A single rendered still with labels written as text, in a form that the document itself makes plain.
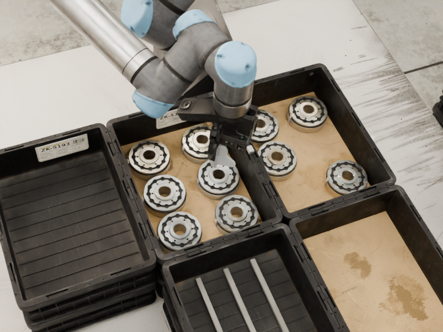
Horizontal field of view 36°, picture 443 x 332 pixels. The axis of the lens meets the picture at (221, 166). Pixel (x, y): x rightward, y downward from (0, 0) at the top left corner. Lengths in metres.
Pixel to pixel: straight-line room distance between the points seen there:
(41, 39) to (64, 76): 1.10
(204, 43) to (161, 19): 0.47
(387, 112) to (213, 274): 0.80
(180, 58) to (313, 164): 0.59
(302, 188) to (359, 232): 0.18
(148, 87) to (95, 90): 0.71
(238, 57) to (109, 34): 0.28
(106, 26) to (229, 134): 0.32
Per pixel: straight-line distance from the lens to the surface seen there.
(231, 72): 1.22
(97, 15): 1.38
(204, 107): 1.40
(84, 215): 1.65
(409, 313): 1.62
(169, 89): 1.32
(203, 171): 1.67
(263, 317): 1.54
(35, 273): 1.59
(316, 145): 1.79
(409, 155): 2.01
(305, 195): 1.70
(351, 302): 1.59
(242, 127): 1.37
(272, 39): 2.19
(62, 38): 3.15
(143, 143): 1.71
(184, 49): 1.30
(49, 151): 1.68
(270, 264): 1.60
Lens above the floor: 2.26
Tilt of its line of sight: 56 degrees down
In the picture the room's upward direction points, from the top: 8 degrees clockwise
